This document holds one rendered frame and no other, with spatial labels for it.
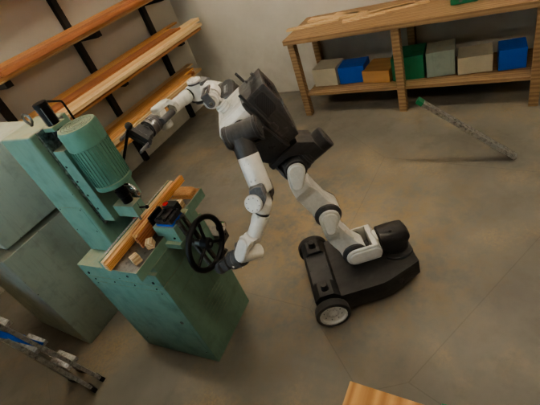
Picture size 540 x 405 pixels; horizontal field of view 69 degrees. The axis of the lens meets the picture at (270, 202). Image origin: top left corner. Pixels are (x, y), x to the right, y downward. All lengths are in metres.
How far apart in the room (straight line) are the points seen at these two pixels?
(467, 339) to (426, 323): 0.21
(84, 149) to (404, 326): 1.82
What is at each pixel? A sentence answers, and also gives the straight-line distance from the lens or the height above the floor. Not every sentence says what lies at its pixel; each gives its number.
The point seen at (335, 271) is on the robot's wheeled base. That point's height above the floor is 0.17.
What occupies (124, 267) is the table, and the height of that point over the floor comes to 0.90.
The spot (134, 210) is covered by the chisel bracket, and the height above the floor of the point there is 1.04.
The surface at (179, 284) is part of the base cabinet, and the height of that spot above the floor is 0.63.
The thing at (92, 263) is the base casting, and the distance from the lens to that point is 2.30.
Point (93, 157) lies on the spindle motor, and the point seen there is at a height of 1.37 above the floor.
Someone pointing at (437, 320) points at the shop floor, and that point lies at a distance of 2.37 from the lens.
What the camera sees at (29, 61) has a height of 1.56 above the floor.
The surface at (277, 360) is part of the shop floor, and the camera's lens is 2.38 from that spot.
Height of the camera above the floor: 1.99
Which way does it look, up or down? 36 degrees down
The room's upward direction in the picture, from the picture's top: 22 degrees counter-clockwise
